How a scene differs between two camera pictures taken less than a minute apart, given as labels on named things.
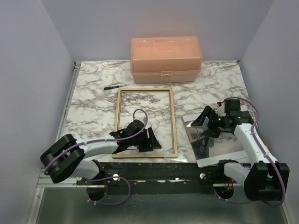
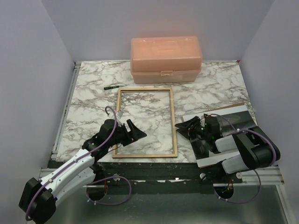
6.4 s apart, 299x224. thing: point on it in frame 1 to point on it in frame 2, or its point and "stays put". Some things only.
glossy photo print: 237,151 stays put
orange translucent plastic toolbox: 166,59 stays put
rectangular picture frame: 174,154 stays put
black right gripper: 200,120 to 188,123
